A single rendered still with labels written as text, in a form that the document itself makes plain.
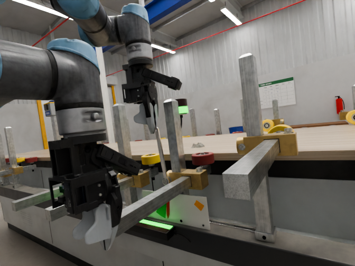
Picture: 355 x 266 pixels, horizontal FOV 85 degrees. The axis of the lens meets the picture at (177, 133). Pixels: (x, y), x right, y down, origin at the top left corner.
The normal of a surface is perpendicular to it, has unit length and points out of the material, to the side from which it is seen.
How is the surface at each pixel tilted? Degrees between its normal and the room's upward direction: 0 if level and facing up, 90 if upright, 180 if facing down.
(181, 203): 90
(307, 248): 0
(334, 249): 0
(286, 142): 90
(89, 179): 90
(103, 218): 93
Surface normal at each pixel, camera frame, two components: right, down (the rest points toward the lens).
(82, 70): 0.78, -0.12
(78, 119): 0.29, 0.00
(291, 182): -0.54, 0.11
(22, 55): 0.73, -0.38
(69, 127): -0.04, 0.04
